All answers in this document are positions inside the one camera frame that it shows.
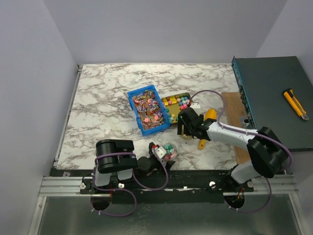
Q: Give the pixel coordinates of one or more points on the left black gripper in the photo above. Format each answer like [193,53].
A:
[160,167]

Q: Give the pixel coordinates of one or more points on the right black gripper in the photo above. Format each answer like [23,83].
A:
[182,126]

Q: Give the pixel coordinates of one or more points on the gold round lid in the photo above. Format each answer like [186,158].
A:
[187,137]

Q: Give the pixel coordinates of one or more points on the clear plastic round container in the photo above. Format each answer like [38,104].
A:
[171,151]

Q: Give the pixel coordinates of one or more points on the metal tin of star candies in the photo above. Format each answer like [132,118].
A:
[174,104]

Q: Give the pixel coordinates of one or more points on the blue plastic candy bin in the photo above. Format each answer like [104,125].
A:
[150,113]

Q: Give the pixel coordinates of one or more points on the yellow plastic scoop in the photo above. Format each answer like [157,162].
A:
[210,117]

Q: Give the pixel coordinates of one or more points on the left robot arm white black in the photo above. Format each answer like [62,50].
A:
[117,156]

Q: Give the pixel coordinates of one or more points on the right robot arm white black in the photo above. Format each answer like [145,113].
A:
[267,154]

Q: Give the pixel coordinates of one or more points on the wooden board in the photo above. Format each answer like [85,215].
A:
[236,115]

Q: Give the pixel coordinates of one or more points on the dark green box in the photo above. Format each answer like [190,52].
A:
[261,83]

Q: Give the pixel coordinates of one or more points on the yellow utility knife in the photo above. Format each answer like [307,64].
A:
[295,104]

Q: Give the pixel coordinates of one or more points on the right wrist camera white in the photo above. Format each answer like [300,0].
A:
[195,105]

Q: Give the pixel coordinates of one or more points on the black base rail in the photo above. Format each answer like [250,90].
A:
[178,186]

